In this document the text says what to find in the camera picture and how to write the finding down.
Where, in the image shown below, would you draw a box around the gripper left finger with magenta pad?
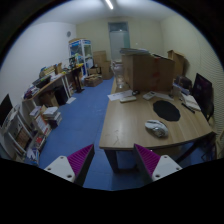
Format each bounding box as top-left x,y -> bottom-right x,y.
45,144 -> 95,186

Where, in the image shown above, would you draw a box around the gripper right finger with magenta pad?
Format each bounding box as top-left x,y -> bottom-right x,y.
133,144 -> 182,185

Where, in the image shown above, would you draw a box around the white computer mouse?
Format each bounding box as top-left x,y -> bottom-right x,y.
145,120 -> 168,138

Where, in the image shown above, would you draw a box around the round black mouse pad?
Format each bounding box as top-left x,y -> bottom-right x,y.
153,100 -> 181,121

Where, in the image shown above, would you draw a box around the black computer monitor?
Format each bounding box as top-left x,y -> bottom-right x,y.
192,74 -> 214,120

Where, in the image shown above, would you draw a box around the wooden desk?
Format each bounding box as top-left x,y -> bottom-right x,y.
98,77 -> 215,173

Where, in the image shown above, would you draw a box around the stack of books on floor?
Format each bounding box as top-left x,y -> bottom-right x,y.
43,107 -> 62,129

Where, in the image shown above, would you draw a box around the white shelf rack with books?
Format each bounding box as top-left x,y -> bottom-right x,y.
1,106 -> 51,166

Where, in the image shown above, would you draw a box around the black pen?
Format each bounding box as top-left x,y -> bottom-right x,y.
181,102 -> 195,114

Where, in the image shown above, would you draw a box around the white remote control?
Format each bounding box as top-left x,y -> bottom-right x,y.
120,96 -> 137,103

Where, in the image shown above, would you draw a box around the white calculator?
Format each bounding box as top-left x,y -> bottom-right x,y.
143,91 -> 156,101

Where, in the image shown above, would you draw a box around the open notebook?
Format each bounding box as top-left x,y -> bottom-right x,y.
182,94 -> 201,111

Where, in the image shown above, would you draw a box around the white paper sheet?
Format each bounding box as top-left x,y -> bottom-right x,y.
108,90 -> 132,101

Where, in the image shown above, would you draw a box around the long side desk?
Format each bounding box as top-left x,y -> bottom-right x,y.
23,64 -> 82,111

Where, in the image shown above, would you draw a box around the black monitor at left edge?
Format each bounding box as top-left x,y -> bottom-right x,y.
0,95 -> 13,127

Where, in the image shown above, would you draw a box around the large cardboard box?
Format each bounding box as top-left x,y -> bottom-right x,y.
122,54 -> 175,91

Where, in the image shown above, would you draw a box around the clear plastic container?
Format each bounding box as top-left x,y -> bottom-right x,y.
113,63 -> 125,88

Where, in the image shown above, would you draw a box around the wooden cabinet in corner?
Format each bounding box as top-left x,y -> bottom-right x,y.
168,50 -> 185,77

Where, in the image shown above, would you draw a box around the stacked cardboard boxes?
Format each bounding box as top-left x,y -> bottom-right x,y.
88,51 -> 113,80

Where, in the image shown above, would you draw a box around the door with window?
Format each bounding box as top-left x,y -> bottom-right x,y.
108,22 -> 130,60

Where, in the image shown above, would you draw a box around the ceiling light tube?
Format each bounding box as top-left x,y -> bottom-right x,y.
105,0 -> 114,10

